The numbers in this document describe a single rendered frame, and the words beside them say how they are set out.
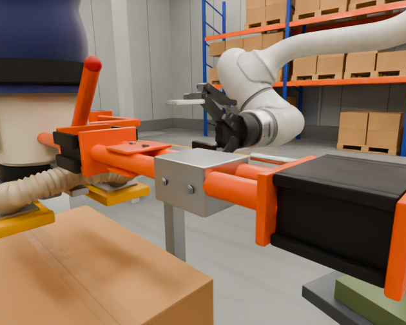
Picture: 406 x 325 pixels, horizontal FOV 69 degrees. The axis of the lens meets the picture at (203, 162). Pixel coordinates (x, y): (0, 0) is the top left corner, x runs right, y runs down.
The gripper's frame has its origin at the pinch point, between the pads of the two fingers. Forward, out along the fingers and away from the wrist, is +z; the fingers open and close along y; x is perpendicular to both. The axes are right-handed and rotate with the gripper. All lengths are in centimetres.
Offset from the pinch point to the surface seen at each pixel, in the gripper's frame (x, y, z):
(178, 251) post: 45, 54, -35
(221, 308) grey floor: 67, 123, -86
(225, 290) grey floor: 77, 123, -101
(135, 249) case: 17.8, 28.0, -0.2
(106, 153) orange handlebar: -7.1, -1.4, 17.0
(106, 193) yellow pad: 12.0, 10.0, 8.5
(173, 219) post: 45, 39, -33
